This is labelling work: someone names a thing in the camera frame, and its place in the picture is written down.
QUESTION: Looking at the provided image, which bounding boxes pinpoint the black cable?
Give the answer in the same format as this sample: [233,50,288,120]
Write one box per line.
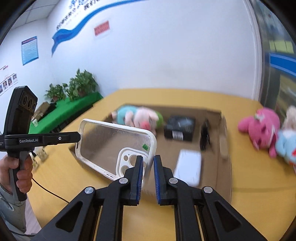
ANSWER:
[31,177,70,204]

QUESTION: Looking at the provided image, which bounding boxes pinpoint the pink plush toy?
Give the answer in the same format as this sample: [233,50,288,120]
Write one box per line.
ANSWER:
[238,108,280,158]

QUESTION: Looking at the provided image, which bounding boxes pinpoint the grey left sleeve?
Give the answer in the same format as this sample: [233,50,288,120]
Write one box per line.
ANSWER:
[0,184,31,235]

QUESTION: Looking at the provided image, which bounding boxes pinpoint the clear white phone case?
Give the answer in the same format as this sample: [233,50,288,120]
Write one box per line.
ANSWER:
[75,118,157,182]

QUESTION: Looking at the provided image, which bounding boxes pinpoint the cardboard box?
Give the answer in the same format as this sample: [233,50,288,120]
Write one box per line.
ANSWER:
[70,106,232,201]

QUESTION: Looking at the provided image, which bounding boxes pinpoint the black charger box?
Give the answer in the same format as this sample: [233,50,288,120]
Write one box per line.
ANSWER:
[164,115,196,142]

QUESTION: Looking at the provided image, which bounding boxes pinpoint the potted green plant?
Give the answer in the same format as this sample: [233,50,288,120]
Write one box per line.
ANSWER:
[45,84,66,102]
[62,69,98,101]

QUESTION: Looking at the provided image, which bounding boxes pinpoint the white power bank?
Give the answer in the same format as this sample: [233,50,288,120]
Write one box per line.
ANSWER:
[174,149,202,187]

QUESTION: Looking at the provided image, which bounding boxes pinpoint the person's left hand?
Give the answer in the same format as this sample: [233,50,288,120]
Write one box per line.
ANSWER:
[1,156,33,194]

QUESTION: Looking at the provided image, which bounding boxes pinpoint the black sunglasses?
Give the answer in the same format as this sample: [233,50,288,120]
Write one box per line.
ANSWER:
[200,119,211,151]

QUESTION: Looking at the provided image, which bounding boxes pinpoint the light blue plush toy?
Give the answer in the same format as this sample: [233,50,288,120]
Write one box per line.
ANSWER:
[275,130,296,166]

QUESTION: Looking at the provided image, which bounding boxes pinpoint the pig plush teal shirt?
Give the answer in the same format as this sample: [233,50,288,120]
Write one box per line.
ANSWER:
[110,105,164,135]

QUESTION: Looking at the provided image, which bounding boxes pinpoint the beige plush toy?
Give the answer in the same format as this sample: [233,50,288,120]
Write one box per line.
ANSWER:
[281,105,296,131]

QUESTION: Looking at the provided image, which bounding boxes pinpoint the blue wall poster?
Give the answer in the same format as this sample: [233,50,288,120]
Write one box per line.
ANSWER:
[21,36,39,65]

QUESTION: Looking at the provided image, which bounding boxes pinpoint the green cloth side table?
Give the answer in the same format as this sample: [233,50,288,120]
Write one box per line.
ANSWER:
[29,92,103,133]

